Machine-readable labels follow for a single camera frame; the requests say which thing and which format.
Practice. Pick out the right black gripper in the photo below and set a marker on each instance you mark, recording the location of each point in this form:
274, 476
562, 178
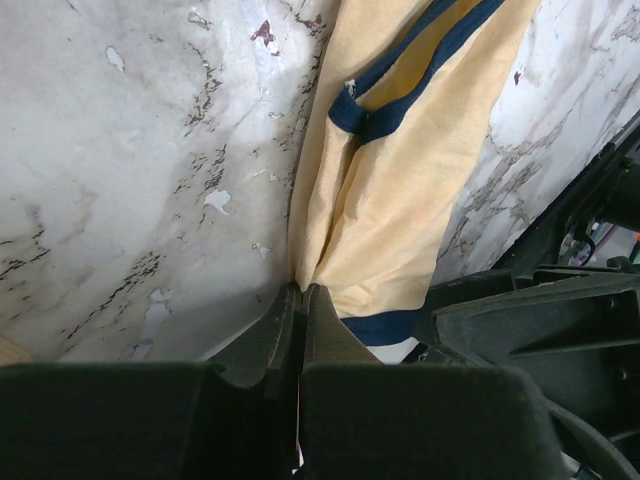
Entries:
573, 330

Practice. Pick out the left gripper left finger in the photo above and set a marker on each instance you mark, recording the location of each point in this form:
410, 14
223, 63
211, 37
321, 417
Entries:
232, 416

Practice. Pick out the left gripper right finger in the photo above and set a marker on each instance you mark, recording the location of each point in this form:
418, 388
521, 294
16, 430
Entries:
362, 419

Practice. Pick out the beige underwear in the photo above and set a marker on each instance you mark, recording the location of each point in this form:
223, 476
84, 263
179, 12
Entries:
401, 111

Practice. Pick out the wooden compartment tray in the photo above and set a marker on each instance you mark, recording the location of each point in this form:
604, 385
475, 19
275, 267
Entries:
11, 354

